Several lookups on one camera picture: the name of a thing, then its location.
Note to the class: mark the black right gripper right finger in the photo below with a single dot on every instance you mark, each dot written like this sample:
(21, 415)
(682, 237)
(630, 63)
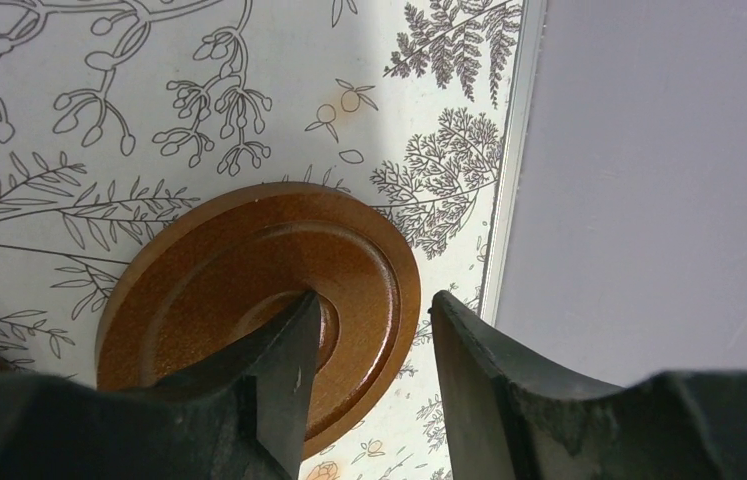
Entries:
(511, 413)

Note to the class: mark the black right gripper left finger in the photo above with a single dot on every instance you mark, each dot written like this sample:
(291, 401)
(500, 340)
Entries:
(239, 413)

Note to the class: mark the brown wooden coaster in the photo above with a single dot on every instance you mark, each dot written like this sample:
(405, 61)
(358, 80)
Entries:
(223, 269)

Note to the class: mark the floral patterned tablecloth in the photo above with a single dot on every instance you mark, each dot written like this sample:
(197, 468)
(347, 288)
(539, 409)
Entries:
(118, 117)

